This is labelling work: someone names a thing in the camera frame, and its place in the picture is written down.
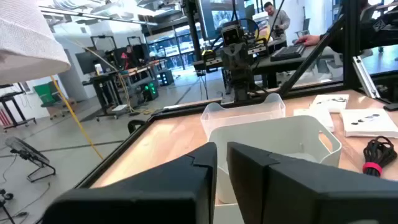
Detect silver aluminium bracket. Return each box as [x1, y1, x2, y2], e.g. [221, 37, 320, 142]
[353, 55, 382, 100]

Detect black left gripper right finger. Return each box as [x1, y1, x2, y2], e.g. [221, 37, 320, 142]
[226, 142, 398, 224]

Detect black keyboard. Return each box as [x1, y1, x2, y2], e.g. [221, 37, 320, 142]
[269, 42, 307, 62]

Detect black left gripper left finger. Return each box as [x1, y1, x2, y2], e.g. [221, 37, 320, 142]
[42, 142, 218, 224]

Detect black standing desk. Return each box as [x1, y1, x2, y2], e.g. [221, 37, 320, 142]
[82, 71, 130, 121]

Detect white product box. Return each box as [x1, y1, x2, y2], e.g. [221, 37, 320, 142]
[294, 104, 335, 133]
[310, 94, 349, 113]

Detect black cable bundle pink strap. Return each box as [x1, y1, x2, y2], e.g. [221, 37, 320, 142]
[362, 136, 398, 178]

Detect green chair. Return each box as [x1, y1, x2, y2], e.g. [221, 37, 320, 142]
[33, 81, 77, 121]

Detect black metal cell frame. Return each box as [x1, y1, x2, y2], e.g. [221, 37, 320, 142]
[74, 0, 398, 189]

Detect person's hand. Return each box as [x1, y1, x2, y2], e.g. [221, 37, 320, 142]
[295, 34, 321, 47]

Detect black rolling cart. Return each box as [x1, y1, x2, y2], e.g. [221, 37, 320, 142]
[0, 83, 37, 130]

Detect yellow hanging cable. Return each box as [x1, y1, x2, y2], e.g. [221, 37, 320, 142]
[51, 76, 105, 160]

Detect white fabric lampshade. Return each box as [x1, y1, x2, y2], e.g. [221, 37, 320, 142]
[0, 0, 72, 85]

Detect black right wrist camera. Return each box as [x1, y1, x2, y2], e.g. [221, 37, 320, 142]
[221, 24, 246, 47]

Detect computer tower green lights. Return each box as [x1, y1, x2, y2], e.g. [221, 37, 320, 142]
[142, 81, 159, 102]

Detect person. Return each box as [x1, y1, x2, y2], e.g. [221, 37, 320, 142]
[121, 45, 137, 71]
[263, 1, 291, 50]

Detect white booklets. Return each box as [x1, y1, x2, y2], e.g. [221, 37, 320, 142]
[339, 108, 398, 139]

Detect clear plastic handled bin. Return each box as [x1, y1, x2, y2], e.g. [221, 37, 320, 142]
[200, 93, 286, 139]

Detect white plastic handled bin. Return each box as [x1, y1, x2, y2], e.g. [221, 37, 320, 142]
[213, 203, 246, 224]
[208, 115, 343, 205]

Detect black table clamp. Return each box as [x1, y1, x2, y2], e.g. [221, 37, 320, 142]
[127, 119, 146, 134]

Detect black floor fan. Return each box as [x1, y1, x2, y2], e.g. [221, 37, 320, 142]
[4, 136, 57, 184]

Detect black monitor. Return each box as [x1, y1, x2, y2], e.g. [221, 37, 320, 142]
[75, 51, 97, 75]

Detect wipes container yellow label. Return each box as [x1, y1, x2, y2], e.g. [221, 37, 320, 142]
[253, 11, 271, 41]

